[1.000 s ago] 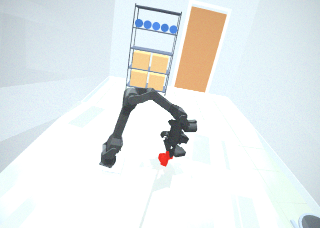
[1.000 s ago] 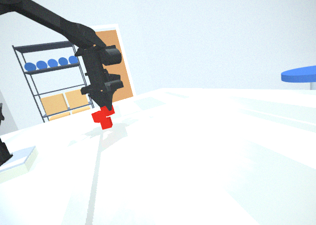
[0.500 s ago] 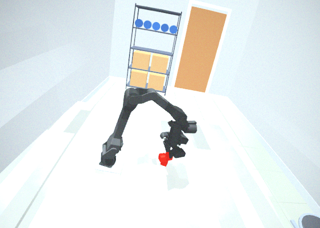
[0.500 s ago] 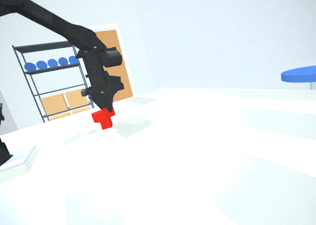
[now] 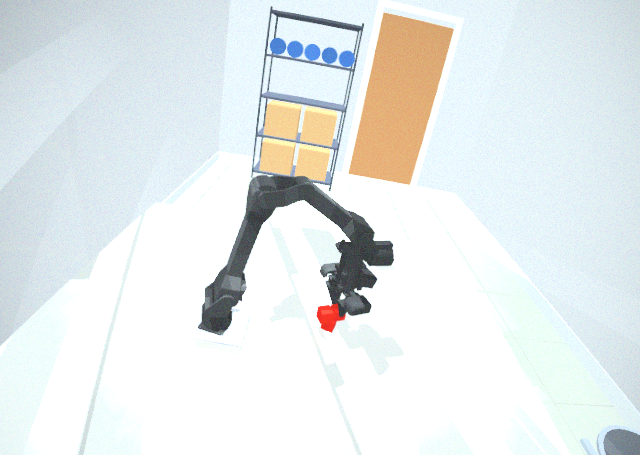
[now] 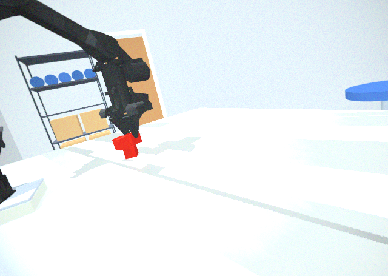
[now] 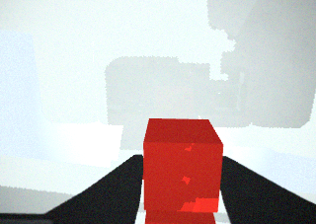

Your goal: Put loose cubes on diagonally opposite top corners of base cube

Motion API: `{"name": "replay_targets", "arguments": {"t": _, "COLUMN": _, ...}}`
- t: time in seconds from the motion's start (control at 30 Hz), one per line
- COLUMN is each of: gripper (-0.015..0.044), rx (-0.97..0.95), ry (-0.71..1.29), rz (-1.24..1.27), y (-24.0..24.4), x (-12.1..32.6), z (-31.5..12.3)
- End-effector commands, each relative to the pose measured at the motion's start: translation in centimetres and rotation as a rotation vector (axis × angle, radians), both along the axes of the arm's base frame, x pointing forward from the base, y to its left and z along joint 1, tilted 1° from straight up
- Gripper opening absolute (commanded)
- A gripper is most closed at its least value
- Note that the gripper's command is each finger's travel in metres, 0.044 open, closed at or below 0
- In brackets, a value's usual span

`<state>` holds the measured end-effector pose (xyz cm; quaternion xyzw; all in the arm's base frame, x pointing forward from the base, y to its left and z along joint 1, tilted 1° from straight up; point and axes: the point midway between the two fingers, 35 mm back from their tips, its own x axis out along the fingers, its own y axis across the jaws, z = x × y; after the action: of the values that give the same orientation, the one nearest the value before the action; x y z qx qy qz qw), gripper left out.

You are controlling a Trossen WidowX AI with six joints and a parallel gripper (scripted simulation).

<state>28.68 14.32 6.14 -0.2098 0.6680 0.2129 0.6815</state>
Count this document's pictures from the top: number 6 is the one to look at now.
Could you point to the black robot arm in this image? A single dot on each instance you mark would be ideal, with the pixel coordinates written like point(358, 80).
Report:
point(98, 45)

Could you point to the red cube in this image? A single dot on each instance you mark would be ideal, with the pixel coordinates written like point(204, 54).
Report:
point(121, 142)
point(134, 140)
point(131, 152)

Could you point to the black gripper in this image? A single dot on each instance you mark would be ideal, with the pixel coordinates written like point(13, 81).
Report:
point(122, 103)

